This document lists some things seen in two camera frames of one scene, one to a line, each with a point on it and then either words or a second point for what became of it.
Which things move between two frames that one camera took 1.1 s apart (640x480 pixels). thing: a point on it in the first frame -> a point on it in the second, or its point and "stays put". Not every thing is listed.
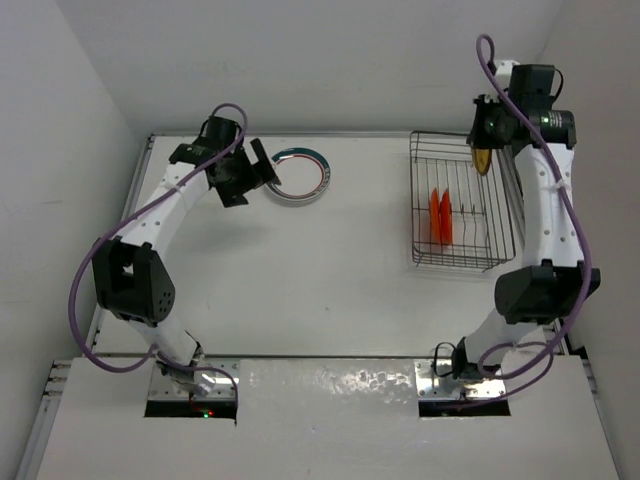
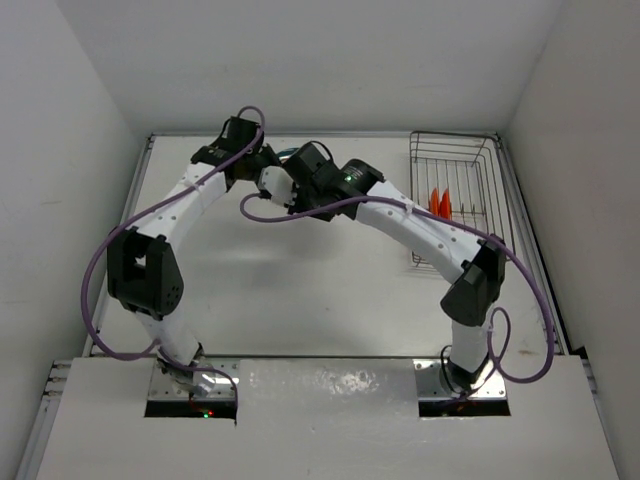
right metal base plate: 434,387 stays put
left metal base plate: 224,372 stays put
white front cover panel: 326,419 stays put
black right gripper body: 487,120 -> 305,198
